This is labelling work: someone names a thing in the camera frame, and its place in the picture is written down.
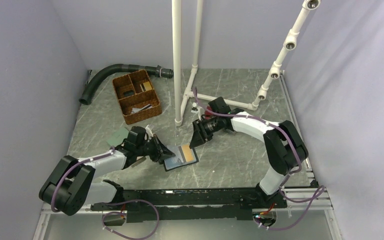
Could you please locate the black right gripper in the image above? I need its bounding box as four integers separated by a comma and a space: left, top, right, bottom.
189, 115, 222, 149

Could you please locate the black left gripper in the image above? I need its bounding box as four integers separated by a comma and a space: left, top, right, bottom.
135, 134, 175, 162

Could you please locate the black leather card holder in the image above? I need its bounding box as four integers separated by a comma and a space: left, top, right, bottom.
163, 145, 199, 172

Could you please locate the white card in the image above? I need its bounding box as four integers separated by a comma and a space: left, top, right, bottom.
130, 104, 153, 115

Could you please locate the black VIP card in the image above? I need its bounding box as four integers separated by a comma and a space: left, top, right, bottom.
122, 89, 135, 98

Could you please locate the gold VIP card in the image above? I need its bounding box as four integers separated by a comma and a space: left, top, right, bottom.
140, 81, 154, 92

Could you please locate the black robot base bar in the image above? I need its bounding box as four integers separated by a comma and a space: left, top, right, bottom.
90, 187, 288, 223

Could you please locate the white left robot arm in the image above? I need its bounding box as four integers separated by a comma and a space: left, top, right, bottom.
38, 126, 176, 216

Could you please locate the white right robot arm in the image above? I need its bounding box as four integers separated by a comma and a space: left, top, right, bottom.
189, 97, 309, 208

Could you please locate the red leather card holder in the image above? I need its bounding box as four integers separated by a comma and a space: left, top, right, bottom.
204, 109, 213, 119

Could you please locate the bronze magnetic stripe card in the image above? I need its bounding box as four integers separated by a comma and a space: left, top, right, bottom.
178, 144, 196, 165

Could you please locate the brown wicker basket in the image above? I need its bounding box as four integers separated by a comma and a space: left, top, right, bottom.
112, 69, 163, 125

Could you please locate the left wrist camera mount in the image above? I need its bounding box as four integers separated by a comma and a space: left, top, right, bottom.
145, 124, 155, 138

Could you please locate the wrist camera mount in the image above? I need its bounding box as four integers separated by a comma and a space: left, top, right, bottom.
145, 124, 155, 138
190, 102, 205, 119

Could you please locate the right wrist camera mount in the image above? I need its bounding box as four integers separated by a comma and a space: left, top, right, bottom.
190, 102, 205, 119

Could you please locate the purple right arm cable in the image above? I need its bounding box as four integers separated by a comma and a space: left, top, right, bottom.
192, 86, 327, 232

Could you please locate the black corrugated hose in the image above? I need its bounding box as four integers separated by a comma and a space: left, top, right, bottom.
78, 63, 175, 106

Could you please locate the aluminium table edge rail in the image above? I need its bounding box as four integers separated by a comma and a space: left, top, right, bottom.
279, 73, 320, 188

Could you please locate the white PVC pipe frame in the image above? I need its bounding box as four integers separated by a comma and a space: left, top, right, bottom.
171, 0, 324, 127

